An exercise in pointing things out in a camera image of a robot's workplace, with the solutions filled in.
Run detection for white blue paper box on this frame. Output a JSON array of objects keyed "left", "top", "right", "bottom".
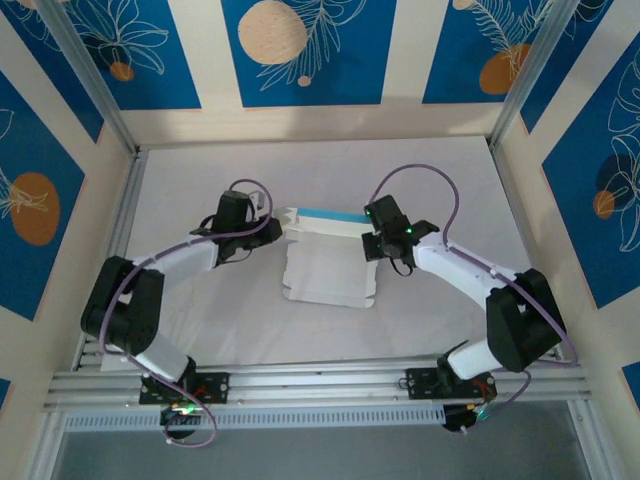
[{"left": 272, "top": 204, "right": 379, "bottom": 309}]

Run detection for white table sheet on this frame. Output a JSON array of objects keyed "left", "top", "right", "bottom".
[{"left": 99, "top": 137, "right": 564, "bottom": 374}]

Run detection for right black electronics module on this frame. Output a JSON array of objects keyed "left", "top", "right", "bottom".
[{"left": 442, "top": 403, "right": 494, "bottom": 435}]

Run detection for black electronics module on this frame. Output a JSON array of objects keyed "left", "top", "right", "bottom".
[
  {"left": 159, "top": 404, "right": 206, "bottom": 441},
  {"left": 442, "top": 403, "right": 494, "bottom": 435}
]

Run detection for left black electronics module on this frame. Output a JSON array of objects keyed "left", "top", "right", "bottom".
[{"left": 159, "top": 404, "right": 206, "bottom": 441}]

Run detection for aluminium side rail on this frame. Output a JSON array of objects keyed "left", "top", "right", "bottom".
[{"left": 72, "top": 149, "right": 150, "bottom": 371}]

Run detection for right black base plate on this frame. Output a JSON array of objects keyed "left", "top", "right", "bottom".
[{"left": 405, "top": 367, "right": 497, "bottom": 401}]

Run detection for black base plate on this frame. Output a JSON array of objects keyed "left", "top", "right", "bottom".
[
  {"left": 138, "top": 372, "right": 231, "bottom": 406},
  {"left": 405, "top": 367, "right": 497, "bottom": 401}
]

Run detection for long aluminium frame rail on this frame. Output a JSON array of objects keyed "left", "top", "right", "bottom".
[{"left": 42, "top": 359, "right": 594, "bottom": 414}]

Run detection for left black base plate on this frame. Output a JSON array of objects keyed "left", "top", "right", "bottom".
[{"left": 138, "top": 372, "right": 231, "bottom": 406}]

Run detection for grey slotted cable duct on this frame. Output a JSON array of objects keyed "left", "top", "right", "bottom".
[{"left": 64, "top": 405, "right": 446, "bottom": 432}]

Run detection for left aluminium frame post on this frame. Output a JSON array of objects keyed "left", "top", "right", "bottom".
[{"left": 37, "top": 0, "right": 141, "bottom": 156}]

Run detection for aluminium frame post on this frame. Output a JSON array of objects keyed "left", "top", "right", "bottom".
[
  {"left": 37, "top": 0, "right": 141, "bottom": 156},
  {"left": 488, "top": 0, "right": 591, "bottom": 149}
]

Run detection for right aluminium frame post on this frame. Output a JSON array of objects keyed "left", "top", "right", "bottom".
[{"left": 488, "top": 0, "right": 591, "bottom": 149}]

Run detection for right aluminium frame leg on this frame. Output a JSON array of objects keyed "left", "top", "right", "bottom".
[{"left": 567, "top": 399, "right": 609, "bottom": 480}]

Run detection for aluminium frame leg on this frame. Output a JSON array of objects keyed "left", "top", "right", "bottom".
[
  {"left": 27, "top": 412, "right": 69, "bottom": 480},
  {"left": 567, "top": 399, "right": 609, "bottom": 480}
]

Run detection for left aluminium frame leg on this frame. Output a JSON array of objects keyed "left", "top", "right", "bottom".
[{"left": 27, "top": 412, "right": 69, "bottom": 480}]

